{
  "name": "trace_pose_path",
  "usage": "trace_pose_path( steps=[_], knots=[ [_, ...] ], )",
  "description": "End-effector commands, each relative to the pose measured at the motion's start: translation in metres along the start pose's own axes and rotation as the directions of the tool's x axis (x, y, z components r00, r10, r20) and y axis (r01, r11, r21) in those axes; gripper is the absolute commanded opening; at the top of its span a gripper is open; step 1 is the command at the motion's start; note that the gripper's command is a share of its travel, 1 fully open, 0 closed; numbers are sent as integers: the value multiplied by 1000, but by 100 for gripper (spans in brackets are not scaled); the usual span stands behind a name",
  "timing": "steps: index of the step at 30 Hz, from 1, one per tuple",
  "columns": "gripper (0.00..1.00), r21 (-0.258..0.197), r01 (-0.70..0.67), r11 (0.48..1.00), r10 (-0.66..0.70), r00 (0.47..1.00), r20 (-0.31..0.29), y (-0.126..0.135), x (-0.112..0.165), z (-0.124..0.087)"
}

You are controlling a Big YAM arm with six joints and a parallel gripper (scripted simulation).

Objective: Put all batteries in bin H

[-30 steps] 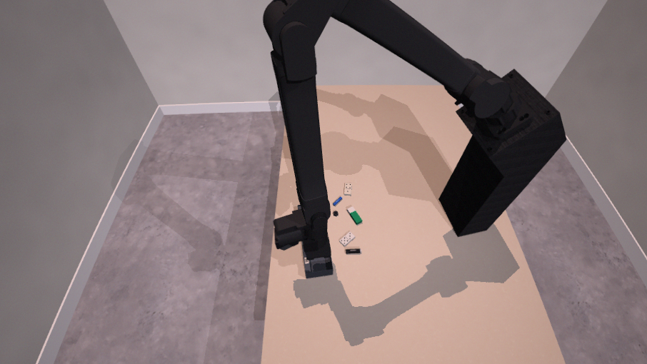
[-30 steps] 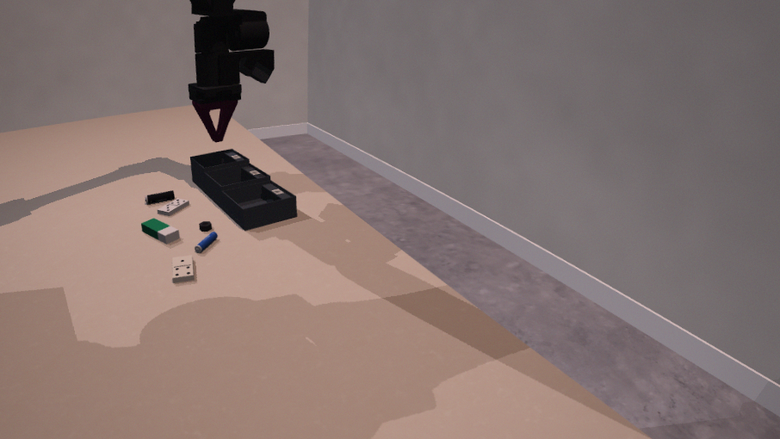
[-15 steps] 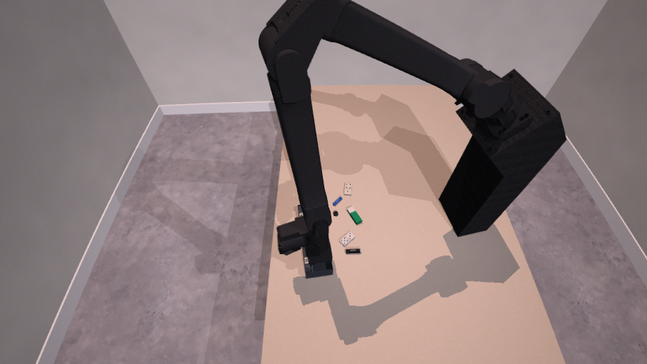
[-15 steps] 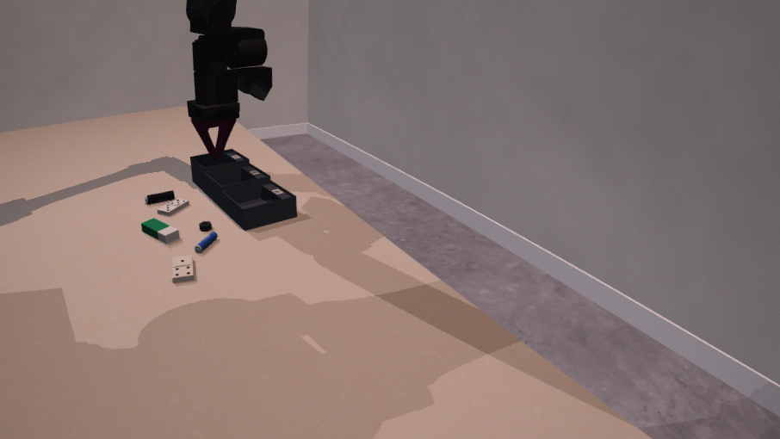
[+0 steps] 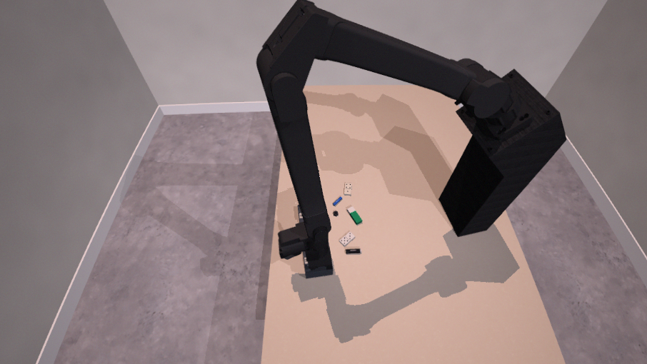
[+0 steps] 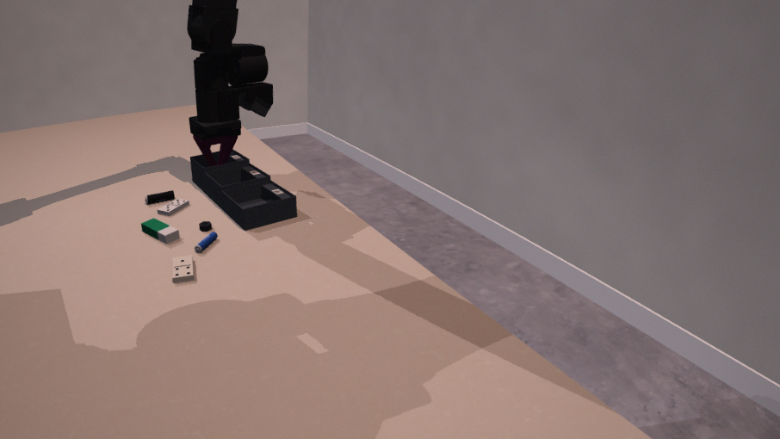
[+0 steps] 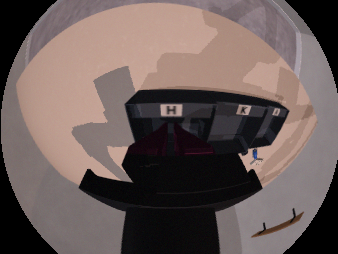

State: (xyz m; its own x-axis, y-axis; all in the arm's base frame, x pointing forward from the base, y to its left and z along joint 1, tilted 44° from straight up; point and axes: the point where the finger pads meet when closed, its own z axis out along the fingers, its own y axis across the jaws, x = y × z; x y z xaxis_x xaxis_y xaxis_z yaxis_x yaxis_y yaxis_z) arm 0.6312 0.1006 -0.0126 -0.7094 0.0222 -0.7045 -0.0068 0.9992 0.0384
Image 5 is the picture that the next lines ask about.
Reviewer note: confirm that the green and white eraser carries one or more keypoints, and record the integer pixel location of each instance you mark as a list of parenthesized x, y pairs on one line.
[(356, 218)]

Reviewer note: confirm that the black rack of bins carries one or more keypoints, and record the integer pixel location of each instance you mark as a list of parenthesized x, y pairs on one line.
[(318, 271)]

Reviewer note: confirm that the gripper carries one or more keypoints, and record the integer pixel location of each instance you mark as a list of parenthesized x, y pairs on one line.
[(324, 258)]

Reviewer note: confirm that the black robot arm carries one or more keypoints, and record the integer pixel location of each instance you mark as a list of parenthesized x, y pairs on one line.
[(284, 64)]

